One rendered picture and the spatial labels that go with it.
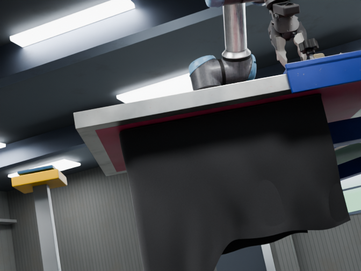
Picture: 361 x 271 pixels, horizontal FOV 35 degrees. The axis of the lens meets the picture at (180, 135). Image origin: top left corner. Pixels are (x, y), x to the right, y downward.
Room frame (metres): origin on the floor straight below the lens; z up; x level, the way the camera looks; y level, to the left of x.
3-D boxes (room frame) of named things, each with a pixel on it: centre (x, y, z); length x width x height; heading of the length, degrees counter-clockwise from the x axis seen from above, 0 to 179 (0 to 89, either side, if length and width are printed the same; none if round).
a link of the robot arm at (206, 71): (2.20, -0.15, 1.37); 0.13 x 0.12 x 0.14; 97
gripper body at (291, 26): (1.55, -0.36, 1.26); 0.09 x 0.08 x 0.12; 3
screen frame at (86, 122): (1.51, -0.15, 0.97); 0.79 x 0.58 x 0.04; 94
